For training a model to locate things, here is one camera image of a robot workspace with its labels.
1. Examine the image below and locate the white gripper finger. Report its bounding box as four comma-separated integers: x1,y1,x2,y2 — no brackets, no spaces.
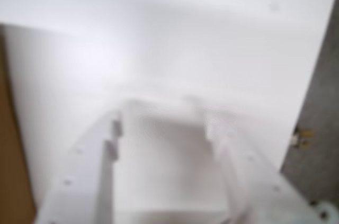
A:
35,111,124,224
205,109,327,224

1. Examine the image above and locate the brown cardboard box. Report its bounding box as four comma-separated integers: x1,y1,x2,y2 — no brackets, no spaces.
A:
0,23,37,224

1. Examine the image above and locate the pale round caster wheel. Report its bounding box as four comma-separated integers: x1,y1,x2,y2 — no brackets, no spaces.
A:
314,202,339,224

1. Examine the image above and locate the small brass wire connector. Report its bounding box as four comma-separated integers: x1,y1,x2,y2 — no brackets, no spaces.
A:
291,125,314,148

